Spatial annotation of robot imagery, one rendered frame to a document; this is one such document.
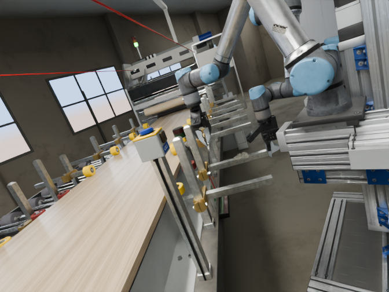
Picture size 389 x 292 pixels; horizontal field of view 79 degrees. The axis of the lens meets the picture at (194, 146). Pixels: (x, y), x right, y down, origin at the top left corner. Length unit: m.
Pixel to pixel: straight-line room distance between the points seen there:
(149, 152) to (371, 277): 1.20
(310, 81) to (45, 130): 4.96
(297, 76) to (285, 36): 0.13
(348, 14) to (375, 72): 0.25
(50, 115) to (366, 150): 5.14
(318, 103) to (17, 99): 4.97
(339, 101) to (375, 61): 0.21
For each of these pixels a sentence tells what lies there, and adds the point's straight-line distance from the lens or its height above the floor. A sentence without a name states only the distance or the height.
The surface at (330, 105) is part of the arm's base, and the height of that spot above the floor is 1.07.
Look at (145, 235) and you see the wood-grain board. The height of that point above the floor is 0.90.
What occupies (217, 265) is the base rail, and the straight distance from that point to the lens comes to 0.92.
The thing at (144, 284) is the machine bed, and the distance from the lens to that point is 0.93.
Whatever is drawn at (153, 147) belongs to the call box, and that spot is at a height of 1.18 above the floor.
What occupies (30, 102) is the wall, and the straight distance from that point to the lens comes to 5.36.
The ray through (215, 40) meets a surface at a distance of 3.66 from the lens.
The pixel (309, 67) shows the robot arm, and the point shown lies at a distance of 0.80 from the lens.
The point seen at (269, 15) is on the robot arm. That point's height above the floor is 1.41.
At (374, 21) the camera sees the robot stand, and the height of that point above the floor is 1.29.
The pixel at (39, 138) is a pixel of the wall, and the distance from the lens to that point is 5.28.
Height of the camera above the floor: 1.32
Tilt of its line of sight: 15 degrees down
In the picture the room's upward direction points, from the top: 20 degrees counter-clockwise
